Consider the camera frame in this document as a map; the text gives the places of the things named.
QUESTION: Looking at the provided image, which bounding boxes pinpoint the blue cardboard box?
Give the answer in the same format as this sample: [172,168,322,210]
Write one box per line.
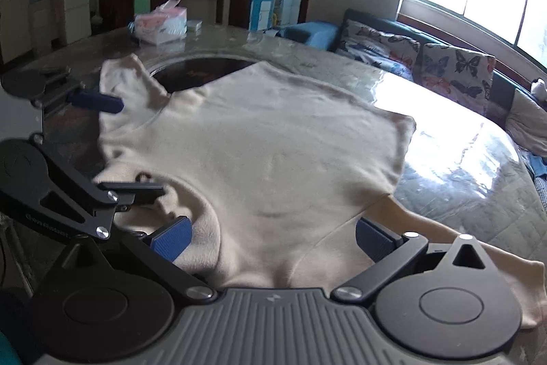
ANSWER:
[249,0,280,31]

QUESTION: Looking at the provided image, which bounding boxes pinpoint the water dispenser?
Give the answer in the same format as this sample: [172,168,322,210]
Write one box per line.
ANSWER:
[28,0,51,49]

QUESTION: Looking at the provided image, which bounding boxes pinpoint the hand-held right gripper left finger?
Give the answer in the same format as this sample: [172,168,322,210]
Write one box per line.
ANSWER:
[55,216,216,301]

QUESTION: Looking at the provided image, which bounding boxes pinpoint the grey cushion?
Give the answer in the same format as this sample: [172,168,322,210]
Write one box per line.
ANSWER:
[506,89,547,156]

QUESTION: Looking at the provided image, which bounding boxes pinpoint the black induction cooktop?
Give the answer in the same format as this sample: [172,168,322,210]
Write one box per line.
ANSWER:
[149,57,257,94]

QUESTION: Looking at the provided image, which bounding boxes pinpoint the pink white tissue pack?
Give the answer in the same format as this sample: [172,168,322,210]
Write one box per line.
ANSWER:
[133,0,189,45]

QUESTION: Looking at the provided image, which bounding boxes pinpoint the cream shirt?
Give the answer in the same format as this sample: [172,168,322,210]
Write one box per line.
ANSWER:
[92,54,541,329]

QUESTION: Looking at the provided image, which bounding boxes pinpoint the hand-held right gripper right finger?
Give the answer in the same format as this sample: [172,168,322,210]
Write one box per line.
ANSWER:
[331,217,498,303]

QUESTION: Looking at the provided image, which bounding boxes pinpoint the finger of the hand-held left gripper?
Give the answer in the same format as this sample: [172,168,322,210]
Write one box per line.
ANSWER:
[26,134,166,242]
[32,82,124,132]

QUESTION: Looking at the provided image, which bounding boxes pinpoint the dark sofa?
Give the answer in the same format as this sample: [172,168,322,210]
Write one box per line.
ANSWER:
[278,8,547,195]

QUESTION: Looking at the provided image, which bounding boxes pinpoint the large butterfly print cushion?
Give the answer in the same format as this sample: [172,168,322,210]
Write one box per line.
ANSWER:
[416,44,496,115]

